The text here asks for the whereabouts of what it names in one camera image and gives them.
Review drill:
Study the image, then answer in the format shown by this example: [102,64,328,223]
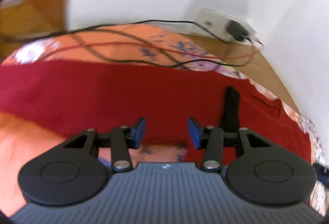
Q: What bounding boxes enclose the red knit cardigan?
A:
[1,61,311,162]

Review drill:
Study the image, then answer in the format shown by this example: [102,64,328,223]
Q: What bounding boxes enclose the floral bed sheet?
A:
[1,24,324,216]

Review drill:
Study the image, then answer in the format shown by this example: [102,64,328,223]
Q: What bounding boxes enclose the black power adapter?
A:
[226,20,250,42]

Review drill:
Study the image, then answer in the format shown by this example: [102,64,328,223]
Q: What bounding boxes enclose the wooden bed frame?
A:
[183,34,299,112]

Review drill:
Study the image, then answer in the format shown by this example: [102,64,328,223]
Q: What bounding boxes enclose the white wall socket strip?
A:
[195,8,256,41]

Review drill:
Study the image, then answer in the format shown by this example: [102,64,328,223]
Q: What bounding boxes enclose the wooden door frame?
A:
[0,0,68,57]

